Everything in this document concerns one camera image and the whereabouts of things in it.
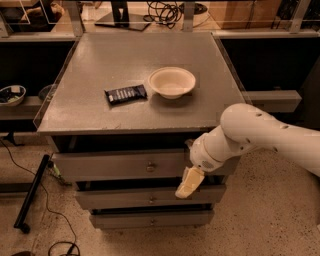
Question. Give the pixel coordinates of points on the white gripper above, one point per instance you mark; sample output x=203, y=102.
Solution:
x=201, y=157

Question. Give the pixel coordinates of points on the grey top drawer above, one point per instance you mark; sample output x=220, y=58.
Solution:
x=122, y=165

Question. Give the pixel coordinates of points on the grey drawer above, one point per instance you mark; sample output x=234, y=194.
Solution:
x=152, y=219
x=122, y=165
x=144, y=197

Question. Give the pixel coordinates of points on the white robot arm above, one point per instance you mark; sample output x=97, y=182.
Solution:
x=244, y=128

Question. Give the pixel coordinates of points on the grey bottom drawer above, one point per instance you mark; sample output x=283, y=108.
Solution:
x=152, y=219

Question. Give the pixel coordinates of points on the grey drawer cabinet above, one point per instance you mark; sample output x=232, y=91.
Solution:
x=79, y=119

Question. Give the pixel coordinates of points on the grey middle drawer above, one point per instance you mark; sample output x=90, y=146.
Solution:
x=144, y=197

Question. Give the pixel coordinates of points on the dark snack bar wrapper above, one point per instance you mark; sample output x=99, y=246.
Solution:
x=126, y=94

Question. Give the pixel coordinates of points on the cardboard box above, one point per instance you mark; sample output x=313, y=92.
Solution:
x=244, y=14

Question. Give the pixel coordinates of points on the black monitor stand base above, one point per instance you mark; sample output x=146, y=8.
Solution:
x=120, y=18

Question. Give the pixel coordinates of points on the dark round bowl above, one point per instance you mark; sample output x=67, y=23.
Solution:
x=45, y=91

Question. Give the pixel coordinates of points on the black bar on floor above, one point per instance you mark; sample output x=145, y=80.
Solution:
x=20, y=223

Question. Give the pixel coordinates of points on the white bowl with items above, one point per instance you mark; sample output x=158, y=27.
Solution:
x=12, y=95

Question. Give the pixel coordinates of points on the grey side shelf rail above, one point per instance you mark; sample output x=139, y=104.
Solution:
x=283, y=101

